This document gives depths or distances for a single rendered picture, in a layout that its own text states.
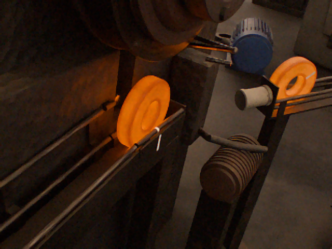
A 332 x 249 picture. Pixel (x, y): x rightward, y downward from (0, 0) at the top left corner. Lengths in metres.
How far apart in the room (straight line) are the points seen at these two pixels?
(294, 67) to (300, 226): 0.86
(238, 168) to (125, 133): 0.43
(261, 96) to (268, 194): 0.86
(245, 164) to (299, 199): 0.86
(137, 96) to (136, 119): 0.05
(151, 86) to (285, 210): 1.23
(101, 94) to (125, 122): 0.07
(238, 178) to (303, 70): 0.36
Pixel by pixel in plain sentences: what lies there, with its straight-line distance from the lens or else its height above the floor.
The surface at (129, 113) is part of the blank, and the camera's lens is 0.78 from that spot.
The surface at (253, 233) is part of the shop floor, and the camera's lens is 1.73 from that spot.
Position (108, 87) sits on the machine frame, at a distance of 0.81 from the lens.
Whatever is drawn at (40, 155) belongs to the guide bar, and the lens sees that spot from 0.70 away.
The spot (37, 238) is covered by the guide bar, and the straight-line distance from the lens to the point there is 0.66.
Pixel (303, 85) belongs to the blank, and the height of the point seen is 0.71.
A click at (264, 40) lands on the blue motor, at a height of 0.30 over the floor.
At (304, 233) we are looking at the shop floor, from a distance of 1.84.
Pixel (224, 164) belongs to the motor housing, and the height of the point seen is 0.53.
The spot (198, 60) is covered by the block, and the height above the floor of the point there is 0.80.
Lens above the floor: 1.18
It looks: 32 degrees down
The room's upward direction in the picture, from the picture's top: 11 degrees clockwise
